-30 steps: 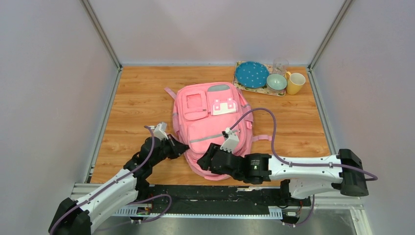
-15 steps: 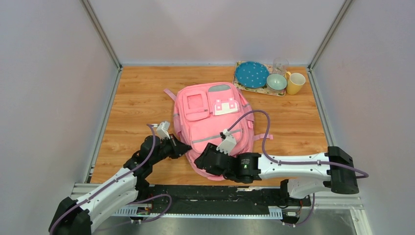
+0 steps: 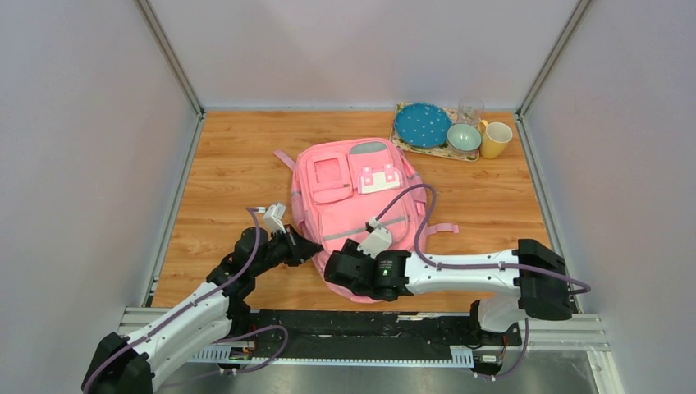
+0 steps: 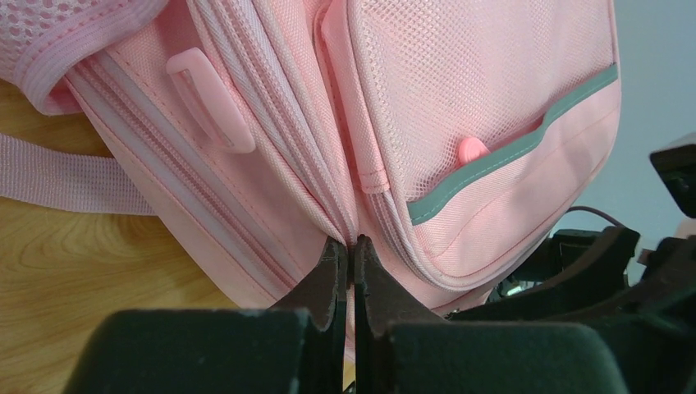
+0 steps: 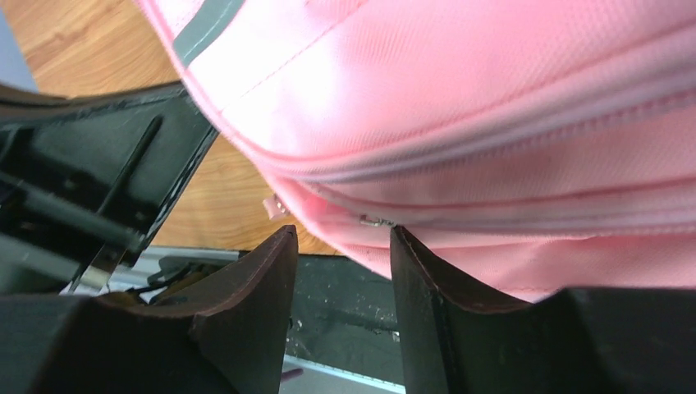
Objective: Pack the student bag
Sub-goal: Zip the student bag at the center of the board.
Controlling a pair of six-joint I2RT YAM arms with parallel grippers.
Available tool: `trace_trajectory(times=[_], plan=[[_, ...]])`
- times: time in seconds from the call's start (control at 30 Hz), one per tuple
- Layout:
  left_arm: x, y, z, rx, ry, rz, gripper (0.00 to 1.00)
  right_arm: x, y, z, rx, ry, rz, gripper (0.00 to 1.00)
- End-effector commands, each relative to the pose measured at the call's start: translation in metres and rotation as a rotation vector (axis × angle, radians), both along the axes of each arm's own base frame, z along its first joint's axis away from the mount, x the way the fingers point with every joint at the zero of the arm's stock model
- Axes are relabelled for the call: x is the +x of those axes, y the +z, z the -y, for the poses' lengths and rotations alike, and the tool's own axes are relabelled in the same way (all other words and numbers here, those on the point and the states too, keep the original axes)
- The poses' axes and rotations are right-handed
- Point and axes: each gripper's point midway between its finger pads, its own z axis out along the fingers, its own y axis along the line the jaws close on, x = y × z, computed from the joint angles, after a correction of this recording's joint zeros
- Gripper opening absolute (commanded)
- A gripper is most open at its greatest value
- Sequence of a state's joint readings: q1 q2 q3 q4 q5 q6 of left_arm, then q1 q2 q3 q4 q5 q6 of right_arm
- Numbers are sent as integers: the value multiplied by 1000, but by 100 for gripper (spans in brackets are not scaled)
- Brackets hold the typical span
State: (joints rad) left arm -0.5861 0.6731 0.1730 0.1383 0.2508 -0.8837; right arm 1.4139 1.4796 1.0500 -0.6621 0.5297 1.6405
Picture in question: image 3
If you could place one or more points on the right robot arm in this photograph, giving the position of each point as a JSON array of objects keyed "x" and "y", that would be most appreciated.
[{"x": 528, "y": 281}]

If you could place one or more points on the light green bowl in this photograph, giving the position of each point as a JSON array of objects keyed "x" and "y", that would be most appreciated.
[{"x": 464, "y": 137}]

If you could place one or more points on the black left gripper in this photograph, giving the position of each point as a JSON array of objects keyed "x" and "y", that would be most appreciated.
[{"x": 300, "y": 249}]

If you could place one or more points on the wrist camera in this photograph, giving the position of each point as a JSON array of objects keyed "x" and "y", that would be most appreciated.
[
  {"x": 378, "y": 240},
  {"x": 272, "y": 217}
]

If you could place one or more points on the pink student backpack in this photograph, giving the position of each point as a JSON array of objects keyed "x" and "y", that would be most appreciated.
[{"x": 337, "y": 187}]

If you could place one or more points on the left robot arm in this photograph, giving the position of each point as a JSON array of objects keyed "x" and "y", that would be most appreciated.
[{"x": 140, "y": 362}]

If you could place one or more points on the clear drinking glass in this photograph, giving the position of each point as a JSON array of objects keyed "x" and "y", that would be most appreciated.
[{"x": 470, "y": 111}]

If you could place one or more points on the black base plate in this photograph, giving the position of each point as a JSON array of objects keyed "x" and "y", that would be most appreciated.
[{"x": 327, "y": 335}]

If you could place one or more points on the yellow mug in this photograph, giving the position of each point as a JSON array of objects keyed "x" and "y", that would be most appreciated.
[{"x": 495, "y": 138}]

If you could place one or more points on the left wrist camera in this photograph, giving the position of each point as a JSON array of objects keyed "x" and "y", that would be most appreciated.
[{"x": 272, "y": 217}]

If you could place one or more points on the blue polka dot plate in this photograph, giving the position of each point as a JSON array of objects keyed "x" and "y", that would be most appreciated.
[{"x": 422, "y": 125}]

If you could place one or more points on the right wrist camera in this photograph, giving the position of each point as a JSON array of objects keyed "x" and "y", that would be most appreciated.
[{"x": 378, "y": 240}]

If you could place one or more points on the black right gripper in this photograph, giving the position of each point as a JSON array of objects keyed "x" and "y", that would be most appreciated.
[{"x": 350, "y": 249}]

